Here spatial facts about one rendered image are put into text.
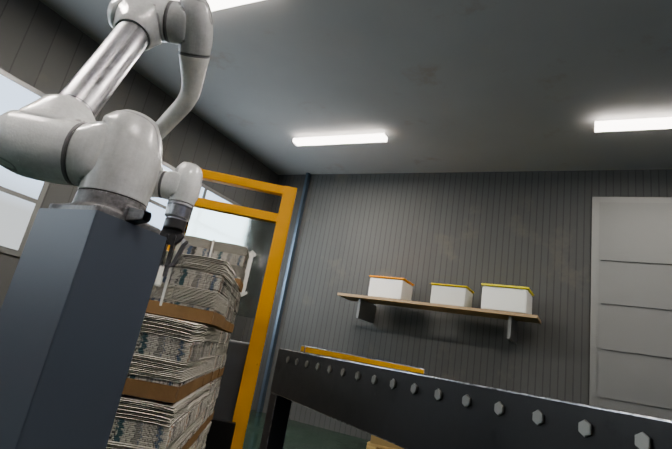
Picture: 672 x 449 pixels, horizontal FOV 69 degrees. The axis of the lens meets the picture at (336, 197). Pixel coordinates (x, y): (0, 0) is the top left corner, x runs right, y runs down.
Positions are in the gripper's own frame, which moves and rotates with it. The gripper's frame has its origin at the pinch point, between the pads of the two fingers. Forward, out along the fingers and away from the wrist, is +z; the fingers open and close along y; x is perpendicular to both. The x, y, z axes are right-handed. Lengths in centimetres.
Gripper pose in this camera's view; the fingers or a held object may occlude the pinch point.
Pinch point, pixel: (160, 276)
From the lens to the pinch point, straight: 180.4
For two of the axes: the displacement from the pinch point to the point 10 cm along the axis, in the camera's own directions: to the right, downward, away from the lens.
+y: -9.8, -2.0, -0.7
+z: -1.7, 9.4, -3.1
